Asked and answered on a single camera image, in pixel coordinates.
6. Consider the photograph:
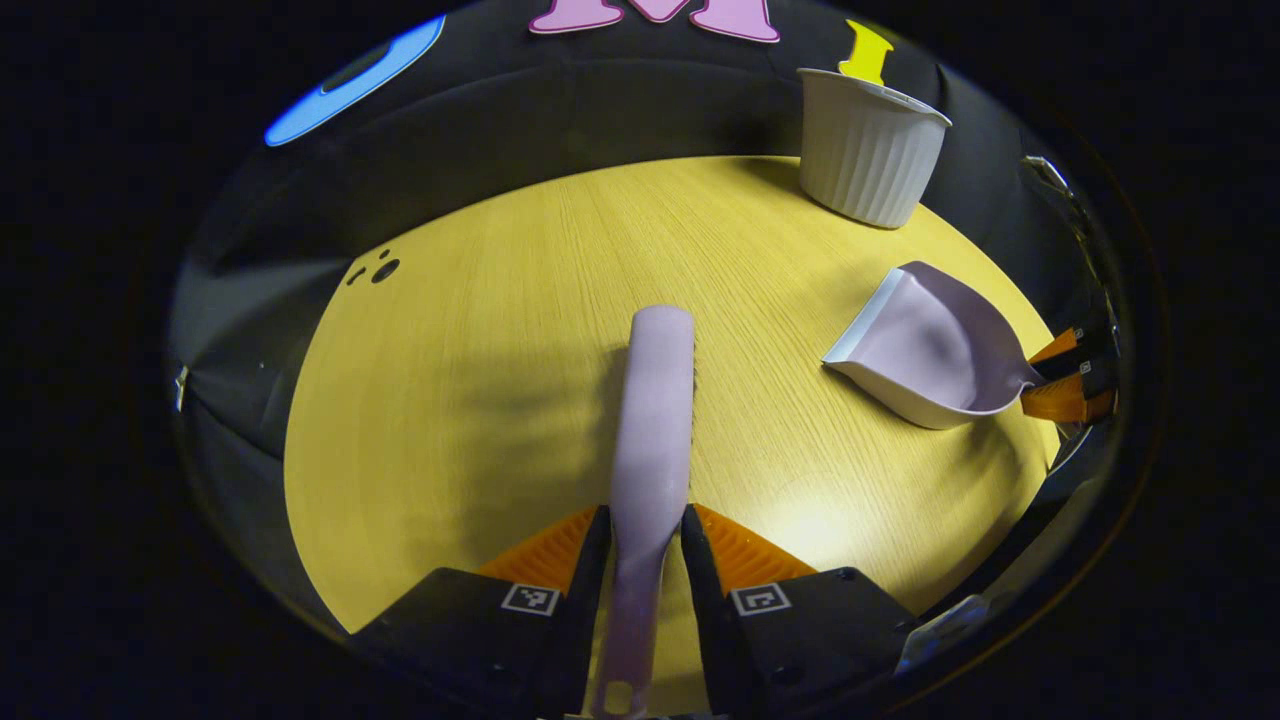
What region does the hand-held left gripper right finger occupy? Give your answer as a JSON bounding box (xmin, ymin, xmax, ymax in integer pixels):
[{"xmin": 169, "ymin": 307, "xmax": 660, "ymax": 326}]
[{"xmin": 680, "ymin": 503, "xmax": 916, "ymax": 716}]

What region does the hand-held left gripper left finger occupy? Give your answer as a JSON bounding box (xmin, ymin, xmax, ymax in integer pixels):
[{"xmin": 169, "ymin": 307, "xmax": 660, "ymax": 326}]
[{"xmin": 350, "ymin": 503, "xmax": 613, "ymax": 720}]

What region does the pink dustpan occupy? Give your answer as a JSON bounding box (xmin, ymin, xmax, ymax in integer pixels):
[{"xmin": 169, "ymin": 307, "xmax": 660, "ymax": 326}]
[{"xmin": 822, "ymin": 261, "xmax": 1046, "ymax": 431}]

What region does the white ribbed garbage bin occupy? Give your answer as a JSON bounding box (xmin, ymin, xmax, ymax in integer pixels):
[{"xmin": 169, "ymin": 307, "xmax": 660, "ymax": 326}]
[{"xmin": 797, "ymin": 67, "xmax": 953, "ymax": 230}]

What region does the small pink broom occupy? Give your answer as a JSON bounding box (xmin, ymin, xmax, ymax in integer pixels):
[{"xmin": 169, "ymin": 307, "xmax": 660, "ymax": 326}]
[{"xmin": 590, "ymin": 305, "xmax": 697, "ymax": 719}]

